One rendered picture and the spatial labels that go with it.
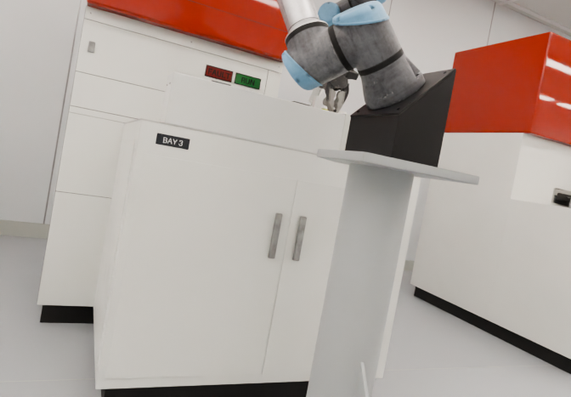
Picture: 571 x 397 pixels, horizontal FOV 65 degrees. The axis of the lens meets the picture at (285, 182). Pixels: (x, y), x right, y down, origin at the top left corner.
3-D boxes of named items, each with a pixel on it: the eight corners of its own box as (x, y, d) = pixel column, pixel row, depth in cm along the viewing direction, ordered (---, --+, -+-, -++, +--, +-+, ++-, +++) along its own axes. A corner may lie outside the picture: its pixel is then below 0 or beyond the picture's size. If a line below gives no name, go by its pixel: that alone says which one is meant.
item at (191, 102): (159, 123, 128) (166, 75, 128) (323, 156, 151) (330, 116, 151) (164, 122, 120) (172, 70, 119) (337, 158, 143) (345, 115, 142)
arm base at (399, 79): (437, 78, 104) (420, 39, 100) (384, 112, 103) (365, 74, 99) (405, 77, 118) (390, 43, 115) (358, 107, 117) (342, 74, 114)
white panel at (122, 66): (68, 111, 168) (86, 7, 167) (265, 150, 202) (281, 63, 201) (68, 111, 165) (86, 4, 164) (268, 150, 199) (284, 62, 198)
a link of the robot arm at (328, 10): (342, -11, 141) (353, 2, 151) (312, 8, 145) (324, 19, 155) (351, 11, 139) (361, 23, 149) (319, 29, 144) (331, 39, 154)
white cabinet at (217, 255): (88, 326, 177) (123, 123, 174) (302, 330, 217) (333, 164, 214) (88, 422, 118) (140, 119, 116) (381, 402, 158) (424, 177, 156)
